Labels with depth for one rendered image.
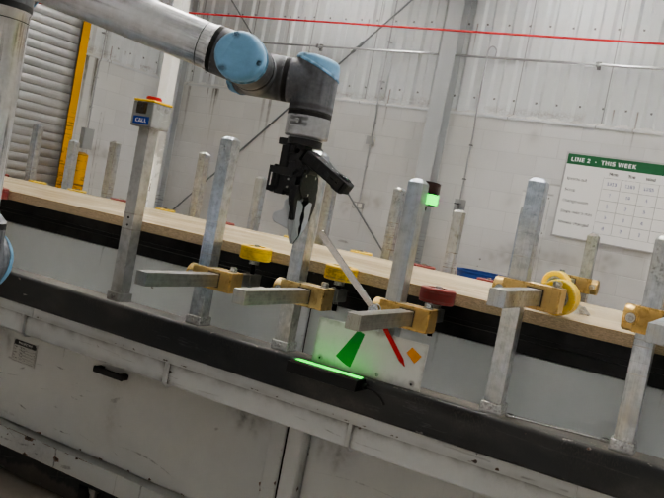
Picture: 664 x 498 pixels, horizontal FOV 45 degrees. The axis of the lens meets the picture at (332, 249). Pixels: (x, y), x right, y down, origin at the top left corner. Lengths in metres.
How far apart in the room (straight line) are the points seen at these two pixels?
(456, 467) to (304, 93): 0.82
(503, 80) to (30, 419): 7.66
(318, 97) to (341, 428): 0.72
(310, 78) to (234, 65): 0.19
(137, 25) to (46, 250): 1.21
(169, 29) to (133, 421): 1.28
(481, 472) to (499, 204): 7.71
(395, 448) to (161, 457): 0.86
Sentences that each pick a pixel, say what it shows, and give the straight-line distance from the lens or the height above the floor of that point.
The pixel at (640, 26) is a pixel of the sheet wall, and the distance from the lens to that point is 9.31.
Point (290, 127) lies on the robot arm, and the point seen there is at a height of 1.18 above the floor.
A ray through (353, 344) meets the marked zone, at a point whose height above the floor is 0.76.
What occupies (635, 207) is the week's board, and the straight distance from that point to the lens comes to 8.87.
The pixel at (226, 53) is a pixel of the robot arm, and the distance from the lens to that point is 1.49.
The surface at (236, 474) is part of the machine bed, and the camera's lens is 2.24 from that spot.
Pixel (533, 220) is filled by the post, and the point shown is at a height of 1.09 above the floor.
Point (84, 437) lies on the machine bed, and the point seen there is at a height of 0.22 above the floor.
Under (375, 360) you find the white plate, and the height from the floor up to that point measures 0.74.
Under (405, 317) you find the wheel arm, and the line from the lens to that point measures 1.62.
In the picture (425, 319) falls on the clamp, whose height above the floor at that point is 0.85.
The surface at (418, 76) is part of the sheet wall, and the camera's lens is 10.03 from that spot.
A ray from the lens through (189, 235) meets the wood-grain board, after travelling 2.21.
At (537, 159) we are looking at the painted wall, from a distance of 9.22.
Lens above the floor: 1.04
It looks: 3 degrees down
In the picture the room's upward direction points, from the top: 11 degrees clockwise
